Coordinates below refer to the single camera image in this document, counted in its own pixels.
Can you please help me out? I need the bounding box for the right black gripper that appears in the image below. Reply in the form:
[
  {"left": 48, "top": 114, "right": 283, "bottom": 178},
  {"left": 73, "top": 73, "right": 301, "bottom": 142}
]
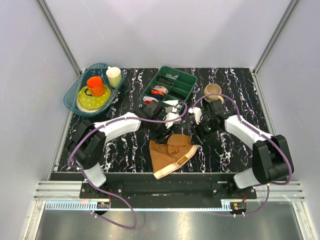
[{"left": 189, "top": 116, "right": 221, "bottom": 146}]

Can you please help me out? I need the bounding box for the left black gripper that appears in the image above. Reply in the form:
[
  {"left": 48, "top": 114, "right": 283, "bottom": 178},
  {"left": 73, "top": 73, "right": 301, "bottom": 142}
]
[{"left": 148, "top": 114, "right": 174, "bottom": 145}]

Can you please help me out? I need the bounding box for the brown underwear beige waistband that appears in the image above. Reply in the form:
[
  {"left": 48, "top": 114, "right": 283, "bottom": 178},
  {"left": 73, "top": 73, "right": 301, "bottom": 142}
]
[{"left": 149, "top": 134, "right": 199, "bottom": 180}]

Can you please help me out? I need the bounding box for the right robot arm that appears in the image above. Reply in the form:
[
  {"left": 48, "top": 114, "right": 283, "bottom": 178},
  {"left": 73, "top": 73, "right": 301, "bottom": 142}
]
[{"left": 188, "top": 100, "right": 294, "bottom": 199}]

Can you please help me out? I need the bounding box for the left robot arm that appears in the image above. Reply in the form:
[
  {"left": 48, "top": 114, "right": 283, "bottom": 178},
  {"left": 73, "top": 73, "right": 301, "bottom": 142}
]
[{"left": 67, "top": 100, "right": 179, "bottom": 198}]

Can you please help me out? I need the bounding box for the red white rolled cloth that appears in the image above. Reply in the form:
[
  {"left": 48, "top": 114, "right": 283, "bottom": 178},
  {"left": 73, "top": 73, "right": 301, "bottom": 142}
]
[{"left": 142, "top": 95, "right": 158, "bottom": 105}]

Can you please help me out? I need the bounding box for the orange navy rolled cloth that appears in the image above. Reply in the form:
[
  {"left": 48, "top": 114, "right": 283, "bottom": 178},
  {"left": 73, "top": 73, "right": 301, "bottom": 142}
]
[{"left": 151, "top": 89, "right": 165, "bottom": 97}]

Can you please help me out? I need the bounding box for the beige ceramic mug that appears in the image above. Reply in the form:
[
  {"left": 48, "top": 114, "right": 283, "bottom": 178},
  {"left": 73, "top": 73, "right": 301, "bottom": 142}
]
[{"left": 203, "top": 83, "right": 224, "bottom": 104}]

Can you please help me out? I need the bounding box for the pink grey rolled cloth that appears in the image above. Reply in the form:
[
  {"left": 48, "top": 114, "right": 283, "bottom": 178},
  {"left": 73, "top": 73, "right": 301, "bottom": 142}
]
[{"left": 153, "top": 85, "right": 168, "bottom": 94}]

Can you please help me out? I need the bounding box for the green compartment organizer tray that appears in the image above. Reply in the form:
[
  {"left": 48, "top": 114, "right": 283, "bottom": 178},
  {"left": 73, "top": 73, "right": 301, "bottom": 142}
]
[{"left": 139, "top": 66, "right": 198, "bottom": 107}]

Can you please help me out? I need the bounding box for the black rolled cloth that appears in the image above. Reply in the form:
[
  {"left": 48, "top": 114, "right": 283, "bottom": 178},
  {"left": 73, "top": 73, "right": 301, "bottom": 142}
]
[{"left": 157, "top": 77, "right": 173, "bottom": 86}]

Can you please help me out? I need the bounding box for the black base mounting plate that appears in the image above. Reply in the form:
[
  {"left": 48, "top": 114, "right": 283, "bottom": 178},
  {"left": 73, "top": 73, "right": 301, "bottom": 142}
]
[{"left": 79, "top": 172, "right": 258, "bottom": 210}]

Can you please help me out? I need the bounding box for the grey folded cloth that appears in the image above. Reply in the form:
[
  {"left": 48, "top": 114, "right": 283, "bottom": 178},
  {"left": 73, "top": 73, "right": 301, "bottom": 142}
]
[{"left": 165, "top": 73, "right": 179, "bottom": 79}]

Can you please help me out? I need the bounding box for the cream yellow cup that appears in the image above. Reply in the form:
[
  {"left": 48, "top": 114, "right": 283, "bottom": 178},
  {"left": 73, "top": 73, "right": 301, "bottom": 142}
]
[{"left": 106, "top": 66, "right": 122, "bottom": 88}]

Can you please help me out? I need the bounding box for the yellow-green dotted plate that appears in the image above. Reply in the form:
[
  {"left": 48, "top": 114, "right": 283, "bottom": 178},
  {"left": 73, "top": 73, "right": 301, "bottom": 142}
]
[{"left": 76, "top": 85, "right": 111, "bottom": 113}]

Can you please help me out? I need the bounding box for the orange mug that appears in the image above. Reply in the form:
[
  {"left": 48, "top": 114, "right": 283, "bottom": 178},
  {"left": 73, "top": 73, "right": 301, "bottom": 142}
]
[{"left": 85, "top": 76, "right": 105, "bottom": 97}]

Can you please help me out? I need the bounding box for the teal transparent plastic bin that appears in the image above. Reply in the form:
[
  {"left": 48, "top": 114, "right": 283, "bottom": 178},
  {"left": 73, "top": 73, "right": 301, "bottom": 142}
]
[{"left": 63, "top": 63, "right": 125, "bottom": 118}]

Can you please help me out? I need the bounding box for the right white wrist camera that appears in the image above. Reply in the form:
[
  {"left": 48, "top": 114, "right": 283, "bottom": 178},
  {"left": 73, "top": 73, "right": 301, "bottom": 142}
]
[{"left": 188, "top": 107, "right": 202, "bottom": 125}]

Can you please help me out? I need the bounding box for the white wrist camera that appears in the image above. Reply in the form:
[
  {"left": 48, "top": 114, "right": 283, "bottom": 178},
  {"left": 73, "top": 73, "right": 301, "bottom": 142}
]
[
  {"left": 164, "top": 112, "right": 184, "bottom": 129},
  {"left": 188, "top": 107, "right": 202, "bottom": 125}
]

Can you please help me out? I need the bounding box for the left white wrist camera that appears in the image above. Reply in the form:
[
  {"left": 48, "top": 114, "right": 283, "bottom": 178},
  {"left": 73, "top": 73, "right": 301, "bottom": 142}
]
[{"left": 164, "top": 112, "right": 184, "bottom": 129}]

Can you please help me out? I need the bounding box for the right aluminium frame post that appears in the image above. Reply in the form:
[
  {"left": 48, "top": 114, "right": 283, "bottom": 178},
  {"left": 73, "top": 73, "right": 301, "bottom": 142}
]
[{"left": 252, "top": 0, "right": 300, "bottom": 75}]

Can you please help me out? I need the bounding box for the aluminium frame post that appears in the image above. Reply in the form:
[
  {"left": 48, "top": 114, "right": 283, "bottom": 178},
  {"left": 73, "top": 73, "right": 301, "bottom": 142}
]
[
  {"left": 252, "top": 0, "right": 300, "bottom": 75},
  {"left": 36, "top": 0, "right": 82, "bottom": 77}
]

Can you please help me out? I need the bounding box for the left aluminium frame post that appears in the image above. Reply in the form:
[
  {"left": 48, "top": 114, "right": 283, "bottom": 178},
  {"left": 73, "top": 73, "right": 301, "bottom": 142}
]
[{"left": 36, "top": 0, "right": 82, "bottom": 77}]

